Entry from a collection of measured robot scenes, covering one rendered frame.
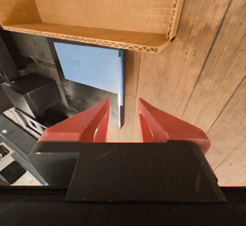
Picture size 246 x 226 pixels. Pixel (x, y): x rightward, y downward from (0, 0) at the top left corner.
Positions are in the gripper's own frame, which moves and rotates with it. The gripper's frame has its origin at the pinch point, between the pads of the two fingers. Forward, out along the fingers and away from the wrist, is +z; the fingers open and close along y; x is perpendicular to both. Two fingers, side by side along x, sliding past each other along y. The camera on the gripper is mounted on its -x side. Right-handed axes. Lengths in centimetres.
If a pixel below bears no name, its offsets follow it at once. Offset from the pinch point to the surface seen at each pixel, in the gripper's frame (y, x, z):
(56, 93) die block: 18.6, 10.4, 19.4
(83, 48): 6.2, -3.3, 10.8
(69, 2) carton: 8.1, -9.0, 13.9
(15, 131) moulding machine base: 475, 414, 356
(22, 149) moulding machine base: 398, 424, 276
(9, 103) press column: 44, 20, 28
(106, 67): 2.6, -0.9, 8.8
